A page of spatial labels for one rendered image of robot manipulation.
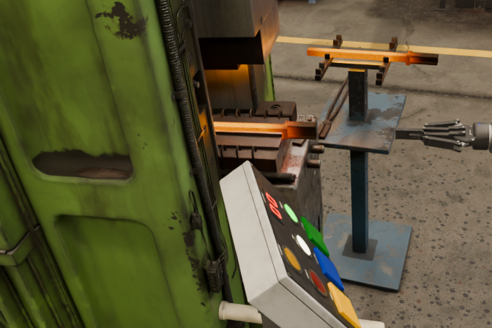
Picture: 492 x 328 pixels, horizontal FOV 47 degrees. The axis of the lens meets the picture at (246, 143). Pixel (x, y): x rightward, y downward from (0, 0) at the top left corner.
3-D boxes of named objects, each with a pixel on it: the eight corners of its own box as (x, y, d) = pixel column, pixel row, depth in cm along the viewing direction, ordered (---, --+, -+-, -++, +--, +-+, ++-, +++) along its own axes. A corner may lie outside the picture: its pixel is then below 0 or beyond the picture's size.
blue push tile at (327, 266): (334, 263, 120) (315, 245, 116) (345, 289, 114) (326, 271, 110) (327, 268, 121) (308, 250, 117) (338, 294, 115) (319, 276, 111)
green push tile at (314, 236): (320, 233, 128) (303, 215, 124) (330, 255, 122) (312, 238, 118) (314, 237, 129) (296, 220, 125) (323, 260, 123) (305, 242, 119)
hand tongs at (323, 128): (353, 65, 251) (353, 63, 250) (363, 66, 249) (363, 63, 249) (313, 138, 207) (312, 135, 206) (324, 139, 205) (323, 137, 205)
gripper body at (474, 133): (488, 157, 147) (451, 155, 149) (485, 138, 153) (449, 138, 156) (491, 133, 143) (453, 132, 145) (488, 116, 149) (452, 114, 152)
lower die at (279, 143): (291, 138, 174) (288, 115, 169) (277, 178, 158) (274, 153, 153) (166, 133, 185) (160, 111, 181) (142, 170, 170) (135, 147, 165)
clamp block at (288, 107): (297, 118, 183) (296, 100, 180) (293, 132, 177) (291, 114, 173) (262, 116, 187) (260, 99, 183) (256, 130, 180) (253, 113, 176)
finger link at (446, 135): (464, 142, 150) (465, 145, 149) (421, 141, 153) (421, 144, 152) (466, 129, 148) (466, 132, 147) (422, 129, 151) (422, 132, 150)
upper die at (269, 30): (280, 31, 154) (277, -2, 149) (264, 64, 138) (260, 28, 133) (141, 34, 166) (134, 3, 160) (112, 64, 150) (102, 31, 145)
